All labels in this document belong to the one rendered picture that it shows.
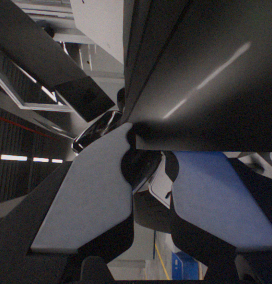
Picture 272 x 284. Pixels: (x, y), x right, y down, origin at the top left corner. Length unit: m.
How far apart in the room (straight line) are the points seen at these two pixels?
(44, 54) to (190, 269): 3.07
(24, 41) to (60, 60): 0.06
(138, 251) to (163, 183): 7.49
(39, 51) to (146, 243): 7.50
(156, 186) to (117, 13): 0.40
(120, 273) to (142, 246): 6.13
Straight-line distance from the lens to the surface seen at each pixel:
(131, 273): 13.72
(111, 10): 0.56
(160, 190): 0.30
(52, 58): 0.37
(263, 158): 0.39
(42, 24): 0.91
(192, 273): 3.24
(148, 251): 7.81
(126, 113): 0.16
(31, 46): 0.36
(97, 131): 0.28
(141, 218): 0.55
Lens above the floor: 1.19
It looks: 3 degrees down
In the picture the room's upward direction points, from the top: 86 degrees counter-clockwise
